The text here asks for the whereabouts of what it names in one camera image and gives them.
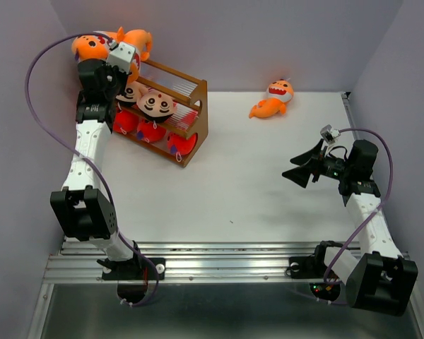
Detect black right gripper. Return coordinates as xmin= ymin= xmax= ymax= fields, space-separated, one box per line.
xmin=281 ymin=138 xmax=352 ymax=188

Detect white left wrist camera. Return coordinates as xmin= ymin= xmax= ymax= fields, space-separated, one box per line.
xmin=106 ymin=42 xmax=136 ymax=73

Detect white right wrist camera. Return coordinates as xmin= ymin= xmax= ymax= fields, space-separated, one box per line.
xmin=320 ymin=124 xmax=341 ymax=145

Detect brown wooden toy shelf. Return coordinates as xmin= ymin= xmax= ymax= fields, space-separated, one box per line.
xmin=117 ymin=60 xmax=208 ymax=167

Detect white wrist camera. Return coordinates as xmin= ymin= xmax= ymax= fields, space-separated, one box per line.
xmin=106 ymin=42 xmax=136 ymax=73
xmin=320 ymin=124 xmax=341 ymax=145

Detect boy doll black hair front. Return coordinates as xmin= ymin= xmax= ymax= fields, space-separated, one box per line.
xmin=116 ymin=81 xmax=146 ymax=107

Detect boy doll table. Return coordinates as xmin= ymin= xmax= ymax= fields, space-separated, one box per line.
xmin=137 ymin=90 xmax=177 ymax=124

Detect red shark plush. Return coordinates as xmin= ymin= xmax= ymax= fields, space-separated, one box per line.
xmin=167 ymin=132 xmax=197 ymax=162
xmin=113 ymin=109 xmax=140 ymax=134
xmin=136 ymin=120 xmax=167 ymax=143

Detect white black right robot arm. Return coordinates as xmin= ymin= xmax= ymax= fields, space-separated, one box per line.
xmin=282 ymin=140 xmax=418 ymax=316

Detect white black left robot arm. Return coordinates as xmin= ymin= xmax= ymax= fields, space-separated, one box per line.
xmin=50 ymin=59 xmax=160 ymax=280

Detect aluminium mounting rail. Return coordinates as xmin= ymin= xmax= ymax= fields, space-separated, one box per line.
xmin=43 ymin=239 xmax=316 ymax=285

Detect orange shark plush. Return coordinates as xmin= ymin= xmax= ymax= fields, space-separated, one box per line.
xmin=71 ymin=31 xmax=117 ymax=62
xmin=249 ymin=79 xmax=294 ymax=119
xmin=112 ymin=27 xmax=153 ymax=83

